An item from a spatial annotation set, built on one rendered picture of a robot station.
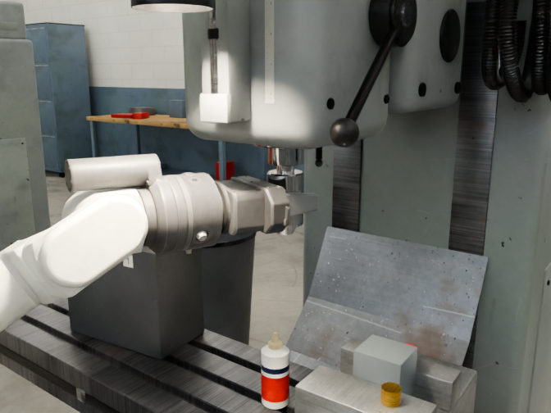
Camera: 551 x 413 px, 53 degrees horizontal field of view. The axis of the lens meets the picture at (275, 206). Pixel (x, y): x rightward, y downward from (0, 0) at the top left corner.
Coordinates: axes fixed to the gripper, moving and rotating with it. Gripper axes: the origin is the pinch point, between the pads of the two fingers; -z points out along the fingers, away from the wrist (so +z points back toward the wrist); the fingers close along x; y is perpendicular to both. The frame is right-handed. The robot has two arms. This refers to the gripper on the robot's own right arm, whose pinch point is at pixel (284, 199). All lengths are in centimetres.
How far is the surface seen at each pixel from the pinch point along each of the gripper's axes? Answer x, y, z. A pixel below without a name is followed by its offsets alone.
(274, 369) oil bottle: 0.5, 24.1, 1.0
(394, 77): -5.3, -15.5, -12.7
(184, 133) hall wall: 581, 55, -221
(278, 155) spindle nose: -1.4, -6.1, 2.0
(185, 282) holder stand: 25.3, 19.1, 3.8
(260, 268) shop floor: 273, 121, -153
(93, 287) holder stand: 34.7, 20.6, 17.1
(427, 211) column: 9.3, 7.8, -36.2
